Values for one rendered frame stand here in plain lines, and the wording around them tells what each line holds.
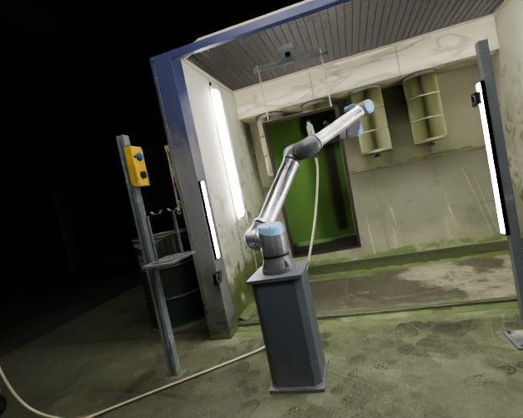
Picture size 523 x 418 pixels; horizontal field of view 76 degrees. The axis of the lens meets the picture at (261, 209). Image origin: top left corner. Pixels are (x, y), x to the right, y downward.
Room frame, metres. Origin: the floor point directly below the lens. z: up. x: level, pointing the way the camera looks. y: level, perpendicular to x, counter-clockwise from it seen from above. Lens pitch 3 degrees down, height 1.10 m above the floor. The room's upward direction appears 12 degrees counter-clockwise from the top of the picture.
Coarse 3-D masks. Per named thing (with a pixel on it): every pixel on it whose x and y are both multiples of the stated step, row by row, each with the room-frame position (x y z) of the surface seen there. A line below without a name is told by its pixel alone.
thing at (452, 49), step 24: (480, 24) 3.32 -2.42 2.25; (384, 48) 3.56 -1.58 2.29; (408, 48) 3.50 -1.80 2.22; (432, 48) 3.44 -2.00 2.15; (456, 48) 3.38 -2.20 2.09; (312, 72) 3.76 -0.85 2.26; (336, 72) 3.70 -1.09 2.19; (360, 72) 3.63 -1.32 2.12; (384, 72) 3.57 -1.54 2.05; (408, 72) 3.50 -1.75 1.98; (240, 96) 4.00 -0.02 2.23; (264, 96) 3.92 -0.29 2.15; (288, 96) 3.85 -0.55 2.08; (312, 96) 3.77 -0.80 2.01; (336, 96) 3.88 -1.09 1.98
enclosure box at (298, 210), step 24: (288, 120) 3.04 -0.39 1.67; (312, 120) 3.01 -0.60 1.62; (288, 144) 3.09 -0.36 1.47; (336, 144) 3.03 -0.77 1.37; (312, 168) 3.11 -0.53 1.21; (336, 168) 3.08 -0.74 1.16; (288, 192) 3.19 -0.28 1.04; (312, 192) 3.16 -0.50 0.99; (336, 192) 3.13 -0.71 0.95; (288, 216) 3.25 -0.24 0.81; (312, 216) 3.22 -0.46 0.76; (336, 216) 3.19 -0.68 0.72; (336, 240) 3.14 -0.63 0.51
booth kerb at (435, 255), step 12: (504, 240) 3.21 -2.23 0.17; (420, 252) 3.41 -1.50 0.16; (432, 252) 3.38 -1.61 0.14; (444, 252) 3.35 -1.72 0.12; (456, 252) 3.32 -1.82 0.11; (468, 252) 3.30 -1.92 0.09; (480, 252) 3.27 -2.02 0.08; (336, 264) 3.65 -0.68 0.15; (348, 264) 3.61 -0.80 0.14; (360, 264) 3.58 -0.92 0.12; (372, 264) 3.54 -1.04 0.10; (384, 264) 3.51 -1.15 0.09; (396, 264) 3.48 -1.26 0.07
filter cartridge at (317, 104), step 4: (312, 100) 3.81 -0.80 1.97; (316, 100) 3.81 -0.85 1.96; (320, 100) 3.81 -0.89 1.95; (324, 100) 3.82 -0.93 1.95; (328, 100) 3.86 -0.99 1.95; (304, 104) 3.89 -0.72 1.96; (308, 104) 3.85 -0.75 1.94; (312, 104) 3.85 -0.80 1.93; (316, 104) 3.83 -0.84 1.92; (320, 104) 3.82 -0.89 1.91; (324, 104) 3.83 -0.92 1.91; (328, 104) 3.87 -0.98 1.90; (304, 108) 3.91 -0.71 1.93; (308, 108) 3.86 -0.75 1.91; (312, 108) 3.85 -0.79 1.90; (316, 108) 3.83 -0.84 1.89; (320, 108) 3.82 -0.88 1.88; (304, 112) 3.93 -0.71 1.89
